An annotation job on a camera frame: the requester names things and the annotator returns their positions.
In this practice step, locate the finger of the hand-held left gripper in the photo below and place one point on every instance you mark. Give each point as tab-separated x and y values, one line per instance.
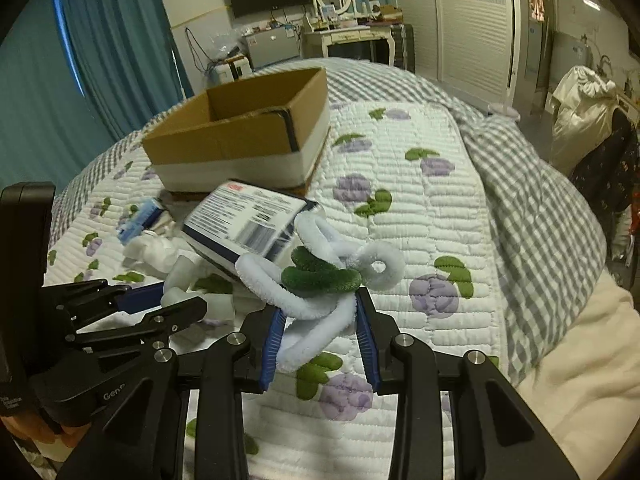
142	297
165	316

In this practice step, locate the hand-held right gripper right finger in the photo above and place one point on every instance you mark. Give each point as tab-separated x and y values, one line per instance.
365	342

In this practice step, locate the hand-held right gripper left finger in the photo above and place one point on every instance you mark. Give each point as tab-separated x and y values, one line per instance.
269	352

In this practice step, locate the white chenille stem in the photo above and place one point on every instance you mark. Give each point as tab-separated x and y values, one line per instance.
320	310

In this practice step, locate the green chenille stem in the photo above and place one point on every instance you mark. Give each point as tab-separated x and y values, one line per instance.
320	280

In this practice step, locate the person's left hand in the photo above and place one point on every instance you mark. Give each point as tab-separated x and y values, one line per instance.
47	440

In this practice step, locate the white plastic bottles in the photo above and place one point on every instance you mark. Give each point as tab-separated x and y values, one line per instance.
155	255

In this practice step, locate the small blue packet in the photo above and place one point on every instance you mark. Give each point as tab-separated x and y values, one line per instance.
145	215

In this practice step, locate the blue and white labelled packet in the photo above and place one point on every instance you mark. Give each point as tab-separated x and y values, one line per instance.
245	220

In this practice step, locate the floral quilted bedspread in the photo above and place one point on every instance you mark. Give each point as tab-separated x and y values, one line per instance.
400	200

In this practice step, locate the cardboard box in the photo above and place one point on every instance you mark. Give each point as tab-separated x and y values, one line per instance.
225	145

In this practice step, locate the grey checked blanket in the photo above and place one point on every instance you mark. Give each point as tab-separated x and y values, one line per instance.
525	200

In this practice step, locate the cream fleece blanket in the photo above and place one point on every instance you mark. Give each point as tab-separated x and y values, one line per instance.
580	385

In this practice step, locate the teal curtain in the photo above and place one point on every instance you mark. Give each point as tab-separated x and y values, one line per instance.
100	45

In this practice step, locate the white small appliance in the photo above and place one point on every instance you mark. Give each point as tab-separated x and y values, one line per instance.
230	71

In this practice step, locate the grey mini fridge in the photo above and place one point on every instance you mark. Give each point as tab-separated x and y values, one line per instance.
272	47

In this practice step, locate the dark floral garment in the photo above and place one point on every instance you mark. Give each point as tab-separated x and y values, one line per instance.
607	175

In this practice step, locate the dark suitcase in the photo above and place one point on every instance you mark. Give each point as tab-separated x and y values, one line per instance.
403	47

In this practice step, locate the white dressing table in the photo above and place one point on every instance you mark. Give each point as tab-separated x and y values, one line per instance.
350	37

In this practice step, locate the white stuffed bag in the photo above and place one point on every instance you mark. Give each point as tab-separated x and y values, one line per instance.
580	115

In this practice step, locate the white wardrobe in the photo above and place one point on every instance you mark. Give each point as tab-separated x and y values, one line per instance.
465	20

